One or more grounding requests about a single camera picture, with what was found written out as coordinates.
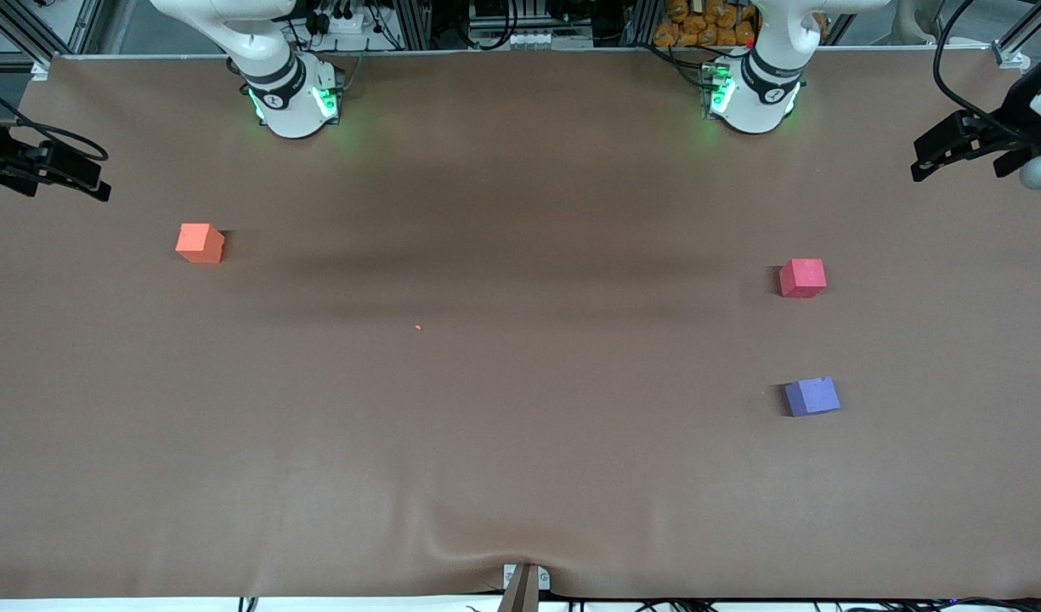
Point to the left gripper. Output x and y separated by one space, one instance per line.
1009 127

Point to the orange foam block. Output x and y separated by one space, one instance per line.
199 241

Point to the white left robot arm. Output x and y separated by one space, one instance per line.
762 93

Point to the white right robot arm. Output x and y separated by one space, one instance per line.
286 102

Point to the beige rounded object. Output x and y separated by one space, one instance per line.
918 19

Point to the red foam block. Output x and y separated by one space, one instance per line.
802 277

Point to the purple foam block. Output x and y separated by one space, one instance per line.
812 396

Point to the pile of orange snack bags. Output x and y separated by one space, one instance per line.
698 25

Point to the white power strip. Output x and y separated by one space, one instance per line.
342 24

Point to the brown table cover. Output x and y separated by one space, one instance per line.
520 212

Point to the white terminal block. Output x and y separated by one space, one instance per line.
530 38

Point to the white corner bracket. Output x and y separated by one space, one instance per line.
41 70
1011 57

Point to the aluminium frame strut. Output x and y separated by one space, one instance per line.
1023 25
27 30

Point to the aluminium profile post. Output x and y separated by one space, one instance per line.
411 21
644 21

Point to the grey metal bracket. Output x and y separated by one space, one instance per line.
544 579

